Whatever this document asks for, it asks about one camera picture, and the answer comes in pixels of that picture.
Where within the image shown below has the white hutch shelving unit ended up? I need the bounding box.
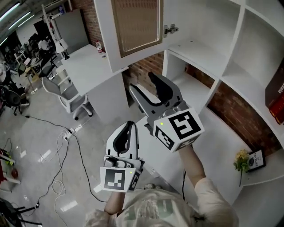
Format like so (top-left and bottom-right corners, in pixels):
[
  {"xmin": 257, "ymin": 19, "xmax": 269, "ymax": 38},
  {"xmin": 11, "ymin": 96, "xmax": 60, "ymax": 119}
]
[{"xmin": 159, "ymin": 0, "xmax": 284, "ymax": 157}]

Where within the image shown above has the white table lamp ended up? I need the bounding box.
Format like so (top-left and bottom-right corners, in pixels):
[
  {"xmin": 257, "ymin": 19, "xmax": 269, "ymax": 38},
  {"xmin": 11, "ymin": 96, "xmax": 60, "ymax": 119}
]
[{"xmin": 55, "ymin": 38, "xmax": 71, "ymax": 60}]

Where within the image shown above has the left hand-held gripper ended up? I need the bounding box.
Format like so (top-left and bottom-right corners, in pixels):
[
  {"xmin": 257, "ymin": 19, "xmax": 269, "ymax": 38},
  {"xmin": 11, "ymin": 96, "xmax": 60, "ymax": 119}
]
[{"xmin": 99, "ymin": 121, "xmax": 144, "ymax": 192}]

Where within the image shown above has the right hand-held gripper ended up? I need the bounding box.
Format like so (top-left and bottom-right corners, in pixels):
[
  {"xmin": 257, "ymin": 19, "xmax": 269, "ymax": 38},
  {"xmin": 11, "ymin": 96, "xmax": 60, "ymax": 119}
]
[{"xmin": 128, "ymin": 71, "xmax": 205, "ymax": 153}]

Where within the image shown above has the brown book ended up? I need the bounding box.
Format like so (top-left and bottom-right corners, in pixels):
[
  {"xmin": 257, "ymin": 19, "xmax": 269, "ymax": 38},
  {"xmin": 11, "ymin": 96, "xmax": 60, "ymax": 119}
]
[{"xmin": 265, "ymin": 66, "xmax": 284, "ymax": 109}]

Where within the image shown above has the grey partition panel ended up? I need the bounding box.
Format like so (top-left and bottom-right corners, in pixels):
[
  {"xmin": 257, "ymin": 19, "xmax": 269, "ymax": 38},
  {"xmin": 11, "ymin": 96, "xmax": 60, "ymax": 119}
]
[{"xmin": 54, "ymin": 8, "xmax": 90, "ymax": 55}]

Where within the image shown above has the clear bottle red label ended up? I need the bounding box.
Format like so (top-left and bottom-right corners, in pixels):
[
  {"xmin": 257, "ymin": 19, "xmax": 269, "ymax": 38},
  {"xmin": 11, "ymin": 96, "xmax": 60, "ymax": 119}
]
[{"xmin": 95, "ymin": 40, "xmax": 104, "ymax": 55}]

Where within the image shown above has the white power strip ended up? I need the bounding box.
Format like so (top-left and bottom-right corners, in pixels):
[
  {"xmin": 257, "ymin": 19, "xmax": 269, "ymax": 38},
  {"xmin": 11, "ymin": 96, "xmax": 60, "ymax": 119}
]
[{"xmin": 63, "ymin": 127, "xmax": 78, "ymax": 141}]

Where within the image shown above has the person's left forearm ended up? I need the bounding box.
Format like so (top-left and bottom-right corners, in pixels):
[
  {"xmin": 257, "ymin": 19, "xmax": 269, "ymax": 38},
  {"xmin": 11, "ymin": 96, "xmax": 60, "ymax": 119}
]
[{"xmin": 104, "ymin": 190, "xmax": 129, "ymax": 215}]

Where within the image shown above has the white side table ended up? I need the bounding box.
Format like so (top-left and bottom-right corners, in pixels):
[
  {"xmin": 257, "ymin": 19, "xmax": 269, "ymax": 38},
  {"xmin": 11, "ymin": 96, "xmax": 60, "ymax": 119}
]
[{"xmin": 59, "ymin": 43, "xmax": 130, "ymax": 122}]

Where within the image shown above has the black picture frame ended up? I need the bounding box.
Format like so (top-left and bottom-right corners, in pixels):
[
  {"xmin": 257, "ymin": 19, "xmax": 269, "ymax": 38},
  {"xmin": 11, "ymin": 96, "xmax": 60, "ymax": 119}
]
[{"xmin": 246, "ymin": 149, "xmax": 267, "ymax": 173}]

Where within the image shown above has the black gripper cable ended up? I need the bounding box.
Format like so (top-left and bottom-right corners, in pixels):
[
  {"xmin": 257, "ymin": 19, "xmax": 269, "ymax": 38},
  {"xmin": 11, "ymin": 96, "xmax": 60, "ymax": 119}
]
[{"xmin": 181, "ymin": 169, "xmax": 187, "ymax": 202}]

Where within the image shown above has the white mesh office chair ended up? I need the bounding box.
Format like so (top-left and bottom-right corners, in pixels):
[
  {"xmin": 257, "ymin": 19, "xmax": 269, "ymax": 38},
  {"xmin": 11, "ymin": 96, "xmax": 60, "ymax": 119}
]
[{"xmin": 41, "ymin": 76, "xmax": 94, "ymax": 121}]

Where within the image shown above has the yellow artificial flower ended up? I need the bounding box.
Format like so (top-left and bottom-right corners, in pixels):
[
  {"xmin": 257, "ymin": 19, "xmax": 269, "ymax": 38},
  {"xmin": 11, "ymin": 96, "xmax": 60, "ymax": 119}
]
[{"xmin": 233, "ymin": 149, "xmax": 251, "ymax": 188}]

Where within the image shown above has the black floor cable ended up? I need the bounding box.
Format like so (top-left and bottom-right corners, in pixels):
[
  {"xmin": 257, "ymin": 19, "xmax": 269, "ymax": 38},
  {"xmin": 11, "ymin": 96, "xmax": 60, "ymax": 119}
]
[{"xmin": 25, "ymin": 114, "xmax": 107, "ymax": 211}]

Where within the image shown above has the person's beige shirt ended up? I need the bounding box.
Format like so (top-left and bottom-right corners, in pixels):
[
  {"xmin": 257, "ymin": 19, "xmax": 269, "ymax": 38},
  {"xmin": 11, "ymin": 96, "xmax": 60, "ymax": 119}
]
[{"xmin": 85, "ymin": 177, "xmax": 240, "ymax": 227}]

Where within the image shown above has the white cabinet door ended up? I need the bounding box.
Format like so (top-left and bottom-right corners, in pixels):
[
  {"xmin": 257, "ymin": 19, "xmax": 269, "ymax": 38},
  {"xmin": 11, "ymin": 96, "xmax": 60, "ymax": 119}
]
[{"xmin": 93, "ymin": 0, "xmax": 165, "ymax": 74}]

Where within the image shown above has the white floor cable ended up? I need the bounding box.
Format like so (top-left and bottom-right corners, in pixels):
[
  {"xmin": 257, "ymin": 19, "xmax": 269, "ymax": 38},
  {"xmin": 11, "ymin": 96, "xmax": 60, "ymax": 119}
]
[{"xmin": 51, "ymin": 130, "xmax": 74, "ymax": 222}]

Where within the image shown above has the person's right forearm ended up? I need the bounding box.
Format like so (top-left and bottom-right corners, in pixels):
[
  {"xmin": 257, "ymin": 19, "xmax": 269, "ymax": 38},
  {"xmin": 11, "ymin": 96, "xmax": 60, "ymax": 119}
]
[{"xmin": 178, "ymin": 145, "xmax": 207, "ymax": 183}]

